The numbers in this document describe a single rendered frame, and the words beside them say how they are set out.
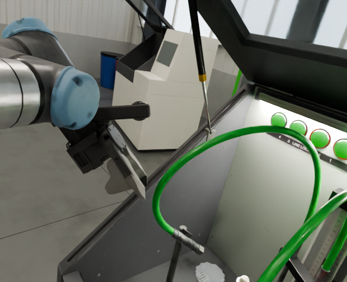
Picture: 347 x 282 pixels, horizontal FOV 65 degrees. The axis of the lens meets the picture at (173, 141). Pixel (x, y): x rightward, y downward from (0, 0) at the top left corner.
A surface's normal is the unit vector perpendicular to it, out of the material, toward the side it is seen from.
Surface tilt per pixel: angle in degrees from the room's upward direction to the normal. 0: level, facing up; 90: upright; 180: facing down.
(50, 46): 47
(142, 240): 90
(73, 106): 90
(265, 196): 90
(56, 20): 90
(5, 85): 65
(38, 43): 37
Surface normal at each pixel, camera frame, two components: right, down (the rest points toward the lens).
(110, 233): 0.58, 0.41
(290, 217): -0.79, 0.08
